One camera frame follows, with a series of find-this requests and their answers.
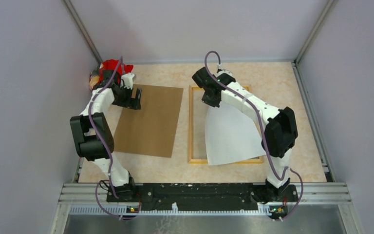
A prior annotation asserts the brown cardboard backing board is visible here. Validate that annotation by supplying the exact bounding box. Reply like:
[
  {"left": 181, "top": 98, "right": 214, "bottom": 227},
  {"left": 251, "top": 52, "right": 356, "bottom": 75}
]
[{"left": 114, "top": 84, "right": 184, "bottom": 158}]

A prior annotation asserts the building photo print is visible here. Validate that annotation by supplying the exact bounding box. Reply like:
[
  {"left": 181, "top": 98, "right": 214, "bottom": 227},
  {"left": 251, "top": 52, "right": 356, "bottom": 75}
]
[{"left": 205, "top": 102, "right": 265, "bottom": 166}]

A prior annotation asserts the yellow wooden picture frame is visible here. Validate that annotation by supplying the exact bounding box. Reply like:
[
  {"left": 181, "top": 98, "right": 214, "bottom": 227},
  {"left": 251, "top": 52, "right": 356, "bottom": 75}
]
[{"left": 188, "top": 85, "right": 263, "bottom": 164}]

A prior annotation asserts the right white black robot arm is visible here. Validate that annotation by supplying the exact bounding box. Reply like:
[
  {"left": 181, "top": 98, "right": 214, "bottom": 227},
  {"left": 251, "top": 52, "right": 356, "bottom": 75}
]
[{"left": 192, "top": 67, "right": 298, "bottom": 203}]

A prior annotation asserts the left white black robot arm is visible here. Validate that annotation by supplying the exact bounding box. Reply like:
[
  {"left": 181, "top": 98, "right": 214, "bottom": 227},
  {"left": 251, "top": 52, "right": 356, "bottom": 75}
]
[{"left": 70, "top": 70, "right": 142, "bottom": 202}]

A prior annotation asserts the red crumpled cloth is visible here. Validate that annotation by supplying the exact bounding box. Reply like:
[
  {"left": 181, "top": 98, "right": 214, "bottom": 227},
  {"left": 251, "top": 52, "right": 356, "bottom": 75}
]
[{"left": 89, "top": 59, "right": 134, "bottom": 90}]

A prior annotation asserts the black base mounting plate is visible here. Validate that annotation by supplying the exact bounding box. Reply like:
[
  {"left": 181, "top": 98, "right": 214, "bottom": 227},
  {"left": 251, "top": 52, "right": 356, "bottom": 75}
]
[{"left": 106, "top": 183, "right": 299, "bottom": 211}]

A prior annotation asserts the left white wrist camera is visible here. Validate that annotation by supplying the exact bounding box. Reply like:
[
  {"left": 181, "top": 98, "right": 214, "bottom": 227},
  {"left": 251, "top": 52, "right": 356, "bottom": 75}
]
[{"left": 120, "top": 73, "right": 136, "bottom": 90}]

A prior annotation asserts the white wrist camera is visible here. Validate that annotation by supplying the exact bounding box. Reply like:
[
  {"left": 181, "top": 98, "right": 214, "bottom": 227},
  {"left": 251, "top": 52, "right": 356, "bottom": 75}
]
[
  {"left": 217, "top": 64, "right": 229, "bottom": 73},
  {"left": 120, "top": 73, "right": 136, "bottom": 90}
]

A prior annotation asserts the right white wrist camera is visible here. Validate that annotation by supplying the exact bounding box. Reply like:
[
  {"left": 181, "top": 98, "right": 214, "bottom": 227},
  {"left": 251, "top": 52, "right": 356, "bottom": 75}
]
[{"left": 217, "top": 64, "right": 229, "bottom": 73}]

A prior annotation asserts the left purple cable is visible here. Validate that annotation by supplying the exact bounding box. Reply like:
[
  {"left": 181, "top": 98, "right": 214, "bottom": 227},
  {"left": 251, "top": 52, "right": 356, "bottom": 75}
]
[{"left": 88, "top": 56, "right": 140, "bottom": 221}]

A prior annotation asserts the purple cable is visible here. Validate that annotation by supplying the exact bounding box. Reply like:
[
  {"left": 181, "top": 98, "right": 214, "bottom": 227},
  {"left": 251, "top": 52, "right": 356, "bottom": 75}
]
[
  {"left": 204, "top": 50, "right": 304, "bottom": 222},
  {"left": 88, "top": 56, "right": 140, "bottom": 221}
]

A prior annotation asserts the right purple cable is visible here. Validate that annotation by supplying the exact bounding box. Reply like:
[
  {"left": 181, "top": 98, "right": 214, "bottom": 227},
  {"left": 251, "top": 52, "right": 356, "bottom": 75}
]
[{"left": 204, "top": 50, "right": 304, "bottom": 222}]

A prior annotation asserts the aluminium rail with cable duct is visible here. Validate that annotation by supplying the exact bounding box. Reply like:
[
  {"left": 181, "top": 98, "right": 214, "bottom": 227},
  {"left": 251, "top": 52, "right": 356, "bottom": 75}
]
[{"left": 58, "top": 182, "right": 352, "bottom": 216}]

